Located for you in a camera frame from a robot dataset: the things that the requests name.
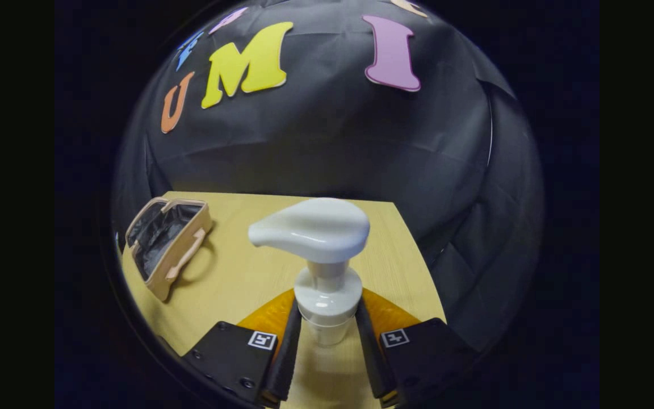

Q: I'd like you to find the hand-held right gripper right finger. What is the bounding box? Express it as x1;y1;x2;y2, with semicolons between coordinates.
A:
354;287;478;407

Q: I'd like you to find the black backdrop cloth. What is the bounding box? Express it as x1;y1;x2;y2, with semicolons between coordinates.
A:
112;0;544;353

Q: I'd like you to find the pink suitcase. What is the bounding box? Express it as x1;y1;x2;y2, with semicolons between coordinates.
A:
125;197;214;303

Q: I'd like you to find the white pump bottle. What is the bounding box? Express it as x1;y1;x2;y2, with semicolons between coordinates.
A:
248;197;371;347

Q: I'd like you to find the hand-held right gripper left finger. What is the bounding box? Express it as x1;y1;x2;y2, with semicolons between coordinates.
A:
182;289;303;407

